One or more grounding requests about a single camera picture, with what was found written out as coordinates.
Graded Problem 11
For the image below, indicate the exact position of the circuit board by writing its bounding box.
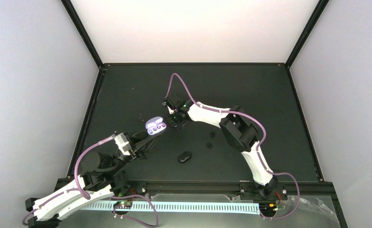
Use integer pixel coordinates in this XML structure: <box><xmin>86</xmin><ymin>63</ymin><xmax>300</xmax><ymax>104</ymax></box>
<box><xmin>113</xmin><ymin>201</ymin><xmax>132</xmax><ymax>210</ymax></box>
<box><xmin>259</xmin><ymin>203</ymin><xmax>278</xmax><ymax>211</ymax></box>

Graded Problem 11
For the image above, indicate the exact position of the white slotted cable duct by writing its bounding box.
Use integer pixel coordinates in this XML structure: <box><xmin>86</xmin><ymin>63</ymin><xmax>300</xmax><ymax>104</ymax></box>
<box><xmin>79</xmin><ymin>201</ymin><xmax>261</xmax><ymax>215</ymax></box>

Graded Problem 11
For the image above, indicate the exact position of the left circuit board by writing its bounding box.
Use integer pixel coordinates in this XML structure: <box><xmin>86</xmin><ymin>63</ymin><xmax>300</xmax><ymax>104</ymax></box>
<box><xmin>113</xmin><ymin>201</ymin><xmax>132</xmax><ymax>210</ymax></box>

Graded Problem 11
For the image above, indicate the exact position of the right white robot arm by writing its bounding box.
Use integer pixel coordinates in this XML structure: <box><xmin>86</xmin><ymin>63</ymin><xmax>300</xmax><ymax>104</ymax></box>
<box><xmin>162</xmin><ymin>95</ymin><xmax>278</xmax><ymax>200</ymax></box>

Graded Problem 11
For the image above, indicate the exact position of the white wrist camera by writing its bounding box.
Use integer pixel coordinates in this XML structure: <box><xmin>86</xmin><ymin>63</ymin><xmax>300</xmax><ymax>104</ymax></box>
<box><xmin>163</xmin><ymin>102</ymin><xmax>174</xmax><ymax>115</ymax></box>
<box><xmin>114</xmin><ymin>133</ymin><xmax>132</xmax><ymax>156</ymax></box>

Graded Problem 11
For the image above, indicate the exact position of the lavender earbud charging case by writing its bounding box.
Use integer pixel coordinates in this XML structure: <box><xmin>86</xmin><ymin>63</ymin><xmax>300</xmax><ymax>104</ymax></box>
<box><xmin>145</xmin><ymin>116</ymin><xmax>167</xmax><ymax>135</ymax></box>

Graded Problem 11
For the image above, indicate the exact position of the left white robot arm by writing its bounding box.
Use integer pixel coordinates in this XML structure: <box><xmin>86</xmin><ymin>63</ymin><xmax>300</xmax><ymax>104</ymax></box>
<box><xmin>22</xmin><ymin>129</ymin><xmax>161</xmax><ymax>228</ymax></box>

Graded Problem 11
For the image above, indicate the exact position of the right circuit board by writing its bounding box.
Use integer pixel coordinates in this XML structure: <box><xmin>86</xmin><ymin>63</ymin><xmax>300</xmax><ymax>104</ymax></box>
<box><xmin>259</xmin><ymin>203</ymin><xmax>278</xmax><ymax>211</ymax></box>

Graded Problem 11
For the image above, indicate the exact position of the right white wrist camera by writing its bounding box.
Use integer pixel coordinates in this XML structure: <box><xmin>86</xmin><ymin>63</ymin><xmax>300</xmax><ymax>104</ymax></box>
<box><xmin>163</xmin><ymin>102</ymin><xmax>174</xmax><ymax>115</ymax></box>

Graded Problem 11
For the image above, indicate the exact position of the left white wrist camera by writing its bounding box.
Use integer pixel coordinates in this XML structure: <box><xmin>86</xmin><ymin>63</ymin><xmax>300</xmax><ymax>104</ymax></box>
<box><xmin>114</xmin><ymin>133</ymin><xmax>132</xmax><ymax>156</ymax></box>

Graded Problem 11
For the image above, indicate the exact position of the black front aluminium rail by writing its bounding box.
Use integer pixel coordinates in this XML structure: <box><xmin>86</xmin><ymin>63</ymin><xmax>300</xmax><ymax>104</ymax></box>
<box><xmin>112</xmin><ymin>180</ymin><xmax>336</xmax><ymax>197</ymax></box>

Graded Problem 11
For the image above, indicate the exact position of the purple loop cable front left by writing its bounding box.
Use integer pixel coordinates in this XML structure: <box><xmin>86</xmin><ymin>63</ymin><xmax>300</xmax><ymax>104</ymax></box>
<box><xmin>110</xmin><ymin>194</ymin><xmax>159</xmax><ymax>228</ymax></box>

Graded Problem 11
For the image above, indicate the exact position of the black earbud charging case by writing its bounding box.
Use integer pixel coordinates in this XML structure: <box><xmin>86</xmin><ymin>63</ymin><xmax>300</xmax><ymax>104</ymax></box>
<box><xmin>177</xmin><ymin>151</ymin><xmax>192</xmax><ymax>163</ymax></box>

